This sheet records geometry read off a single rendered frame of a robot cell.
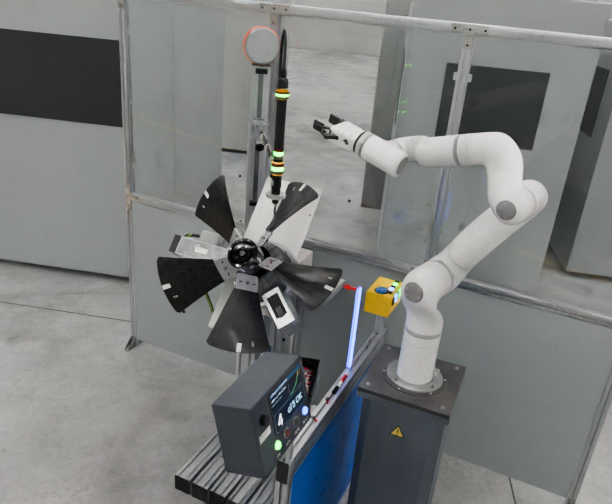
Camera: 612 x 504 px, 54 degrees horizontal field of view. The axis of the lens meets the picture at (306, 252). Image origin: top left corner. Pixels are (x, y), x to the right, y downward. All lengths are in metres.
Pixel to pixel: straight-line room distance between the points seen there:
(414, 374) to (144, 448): 1.60
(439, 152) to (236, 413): 0.92
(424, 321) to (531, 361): 1.02
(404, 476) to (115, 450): 1.55
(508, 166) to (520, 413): 1.57
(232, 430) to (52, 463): 1.83
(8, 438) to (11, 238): 1.99
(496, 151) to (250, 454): 1.00
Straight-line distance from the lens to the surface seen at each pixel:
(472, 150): 1.72
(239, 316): 2.16
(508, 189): 1.64
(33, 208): 4.76
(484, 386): 2.96
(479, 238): 1.76
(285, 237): 2.46
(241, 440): 1.44
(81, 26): 4.26
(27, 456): 3.25
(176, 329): 3.63
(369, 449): 2.16
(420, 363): 2.01
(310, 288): 2.10
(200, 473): 2.92
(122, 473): 3.07
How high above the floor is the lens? 2.12
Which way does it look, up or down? 24 degrees down
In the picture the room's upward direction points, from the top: 5 degrees clockwise
